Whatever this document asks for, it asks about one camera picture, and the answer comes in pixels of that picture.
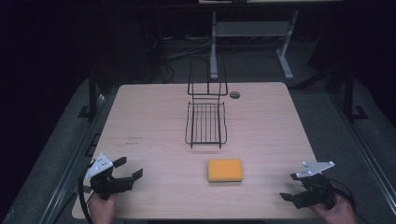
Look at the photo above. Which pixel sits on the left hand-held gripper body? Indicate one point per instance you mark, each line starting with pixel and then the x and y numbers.
pixel 102 182

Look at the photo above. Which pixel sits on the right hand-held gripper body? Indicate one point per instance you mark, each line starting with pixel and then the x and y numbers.
pixel 314 189

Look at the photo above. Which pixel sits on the yellow sponge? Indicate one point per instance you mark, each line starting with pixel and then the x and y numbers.
pixel 224 170

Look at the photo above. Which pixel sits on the person's left hand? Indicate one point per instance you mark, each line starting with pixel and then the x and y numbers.
pixel 102 210

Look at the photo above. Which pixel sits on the person's right hand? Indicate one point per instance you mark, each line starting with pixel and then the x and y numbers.
pixel 339 213

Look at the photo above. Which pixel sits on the grey metal stand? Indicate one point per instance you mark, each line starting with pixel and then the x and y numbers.
pixel 249 28

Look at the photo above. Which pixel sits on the aluminium frame rail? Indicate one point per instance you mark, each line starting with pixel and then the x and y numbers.
pixel 367 155
pixel 67 174

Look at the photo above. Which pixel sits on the black frame post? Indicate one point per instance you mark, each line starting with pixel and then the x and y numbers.
pixel 92 93
pixel 349 93

